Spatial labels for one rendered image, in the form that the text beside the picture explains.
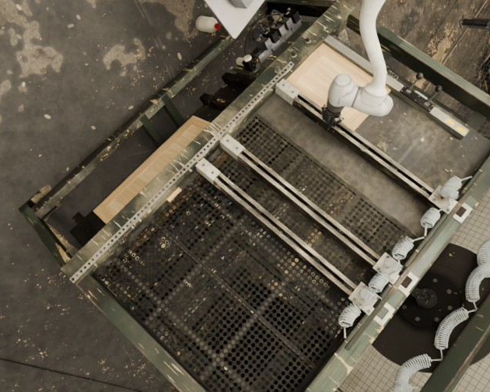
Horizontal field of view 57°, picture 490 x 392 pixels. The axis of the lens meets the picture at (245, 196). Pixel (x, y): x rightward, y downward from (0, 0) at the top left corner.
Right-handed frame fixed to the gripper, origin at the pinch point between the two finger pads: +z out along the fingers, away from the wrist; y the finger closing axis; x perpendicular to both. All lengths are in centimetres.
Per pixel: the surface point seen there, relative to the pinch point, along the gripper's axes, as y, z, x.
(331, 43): -33, 4, 46
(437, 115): 39, 4, 46
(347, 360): 78, 0, -86
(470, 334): 121, 28, -31
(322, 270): 45, 2, -62
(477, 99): 50, 4, 69
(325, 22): -45, 3, 55
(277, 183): 0.8, 2.0, -42.3
